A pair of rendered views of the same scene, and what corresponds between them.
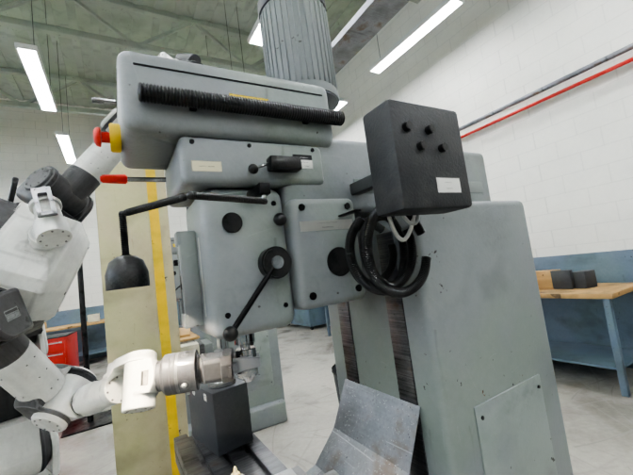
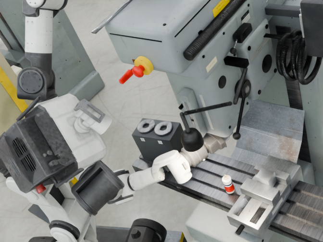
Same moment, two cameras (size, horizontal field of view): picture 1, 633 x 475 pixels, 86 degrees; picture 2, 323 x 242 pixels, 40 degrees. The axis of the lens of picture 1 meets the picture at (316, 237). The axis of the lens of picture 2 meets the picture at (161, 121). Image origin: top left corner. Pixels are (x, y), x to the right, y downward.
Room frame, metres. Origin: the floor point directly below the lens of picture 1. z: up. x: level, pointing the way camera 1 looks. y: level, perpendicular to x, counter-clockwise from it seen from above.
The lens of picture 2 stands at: (-0.44, 0.53, 2.49)
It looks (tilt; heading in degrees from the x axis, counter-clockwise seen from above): 40 degrees down; 354
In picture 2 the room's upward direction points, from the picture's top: 24 degrees counter-clockwise
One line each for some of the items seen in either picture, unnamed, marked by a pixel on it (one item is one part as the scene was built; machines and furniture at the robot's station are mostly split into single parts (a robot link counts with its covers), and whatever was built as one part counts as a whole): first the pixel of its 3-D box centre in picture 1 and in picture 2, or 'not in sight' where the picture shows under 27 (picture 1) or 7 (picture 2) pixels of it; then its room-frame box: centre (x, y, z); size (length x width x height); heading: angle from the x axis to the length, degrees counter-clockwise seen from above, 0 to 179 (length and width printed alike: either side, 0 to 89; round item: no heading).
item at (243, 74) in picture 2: (231, 198); (240, 85); (0.62, 0.15, 1.58); 0.17 x 0.01 x 0.01; 139
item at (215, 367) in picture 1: (206, 368); (204, 145); (0.80, 0.29, 1.24); 0.13 x 0.12 x 0.10; 12
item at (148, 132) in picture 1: (226, 126); (184, 5); (0.82, 0.19, 1.81); 0.47 x 0.26 x 0.16; 121
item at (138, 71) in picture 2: (102, 137); (139, 70); (0.69, 0.42, 1.76); 0.04 x 0.03 x 0.04; 31
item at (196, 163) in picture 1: (243, 177); (199, 34); (0.84, 0.16, 1.68); 0.34 x 0.24 x 0.10; 121
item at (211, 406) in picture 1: (218, 407); (161, 140); (1.20, 0.41, 1.00); 0.22 x 0.12 x 0.20; 41
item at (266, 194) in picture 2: not in sight; (259, 191); (0.66, 0.17, 0.99); 0.15 x 0.06 x 0.04; 29
